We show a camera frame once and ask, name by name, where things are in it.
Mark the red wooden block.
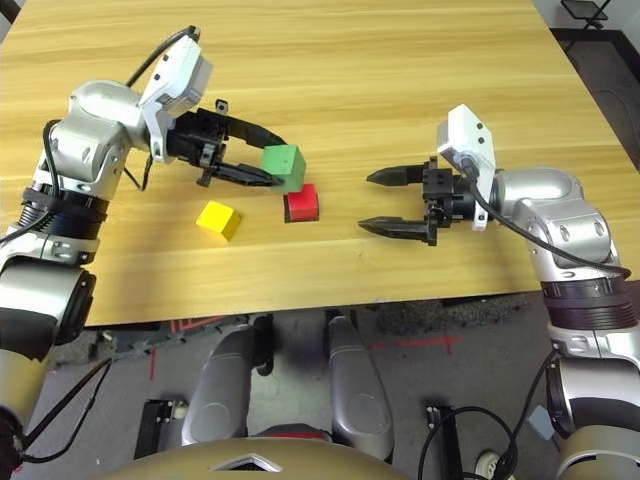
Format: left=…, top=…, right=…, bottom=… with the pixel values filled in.
left=283, top=183, right=321, bottom=224

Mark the black dangling cable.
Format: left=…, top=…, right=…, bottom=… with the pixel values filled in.
left=19, top=357, right=114, bottom=464

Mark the khaki robot torso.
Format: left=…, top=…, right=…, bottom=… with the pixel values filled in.
left=99, top=424, right=416, bottom=480

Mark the green wooden block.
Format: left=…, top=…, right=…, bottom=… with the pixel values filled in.
left=260, top=144, right=307, bottom=195

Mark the black looped floor cable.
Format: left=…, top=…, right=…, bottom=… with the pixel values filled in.
left=419, top=349, right=564, bottom=480

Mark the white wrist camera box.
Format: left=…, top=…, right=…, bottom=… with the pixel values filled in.
left=436, top=103, right=497, bottom=234
left=137, top=33, right=214, bottom=164

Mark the black frame with white caster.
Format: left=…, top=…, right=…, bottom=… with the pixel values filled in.
left=133, top=398, right=190, bottom=459

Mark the black camera cable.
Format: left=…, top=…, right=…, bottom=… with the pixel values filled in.
left=462, top=154, right=632, bottom=279
left=0, top=25, right=201, bottom=246

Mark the black metal floor bracket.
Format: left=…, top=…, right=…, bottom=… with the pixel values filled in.
left=426, top=405, right=459, bottom=480

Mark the white mesh sneaker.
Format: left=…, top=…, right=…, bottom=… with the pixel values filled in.
left=474, top=449, right=516, bottom=480

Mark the silver robot leg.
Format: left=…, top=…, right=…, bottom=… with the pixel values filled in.
left=324, top=314, right=394, bottom=459
left=180, top=317, right=275, bottom=446

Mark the grey blue adapter box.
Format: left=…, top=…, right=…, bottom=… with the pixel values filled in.
left=529, top=405, right=556, bottom=440

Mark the thin black left gripper wire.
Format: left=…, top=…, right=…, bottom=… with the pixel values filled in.
left=122, top=152, right=154, bottom=192

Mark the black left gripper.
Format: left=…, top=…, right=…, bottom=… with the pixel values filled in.
left=167, top=99, right=289, bottom=189

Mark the black right camera cable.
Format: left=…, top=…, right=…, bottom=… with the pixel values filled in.
left=462, top=154, right=632, bottom=279

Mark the black left camera cable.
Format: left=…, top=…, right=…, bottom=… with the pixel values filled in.
left=0, top=25, right=201, bottom=246

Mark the yellow wooden block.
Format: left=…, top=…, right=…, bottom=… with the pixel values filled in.
left=195, top=200, right=242, bottom=243

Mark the silver left robot leg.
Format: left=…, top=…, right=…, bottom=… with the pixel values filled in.
left=180, top=317, right=275, bottom=446

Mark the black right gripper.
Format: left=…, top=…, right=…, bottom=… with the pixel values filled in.
left=357, top=155, right=476, bottom=246

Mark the silver right robot leg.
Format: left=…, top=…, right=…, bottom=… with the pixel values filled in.
left=324, top=314, right=394, bottom=459

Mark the black metal frame bar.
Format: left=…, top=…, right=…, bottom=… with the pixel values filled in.
left=0, top=0, right=26, bottom=24

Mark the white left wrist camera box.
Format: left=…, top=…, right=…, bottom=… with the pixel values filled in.
left=137, top=33, right=214, bottom=164

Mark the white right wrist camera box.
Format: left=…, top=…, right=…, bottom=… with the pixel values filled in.
left=436, top=103, right=497, bottom=234

